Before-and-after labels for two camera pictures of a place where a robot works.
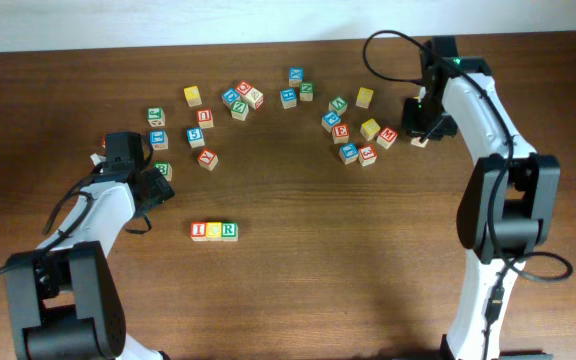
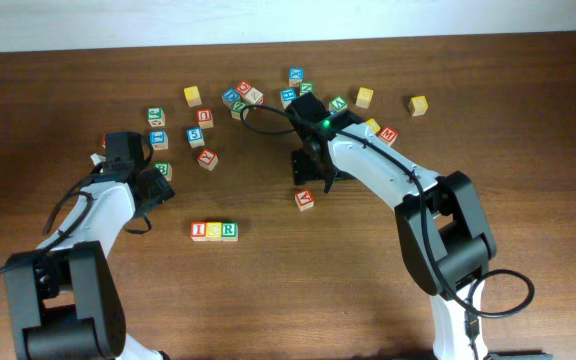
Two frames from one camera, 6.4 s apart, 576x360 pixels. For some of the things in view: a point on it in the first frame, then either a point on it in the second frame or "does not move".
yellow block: [213, 230] does not move
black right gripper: [408, 123] to [304, 170]
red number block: [198, 231] does not move
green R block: [229, 231] does not move
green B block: [165, 168] does not move
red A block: [416, 141] to [304, 199]
